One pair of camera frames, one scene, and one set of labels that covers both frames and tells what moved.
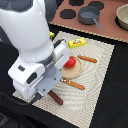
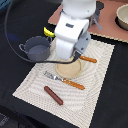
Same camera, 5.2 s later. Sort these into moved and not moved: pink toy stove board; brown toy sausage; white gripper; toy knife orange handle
Moved: white gripper
Not moved: toy knife orange handle; pink toy stove board; brown toy sausage
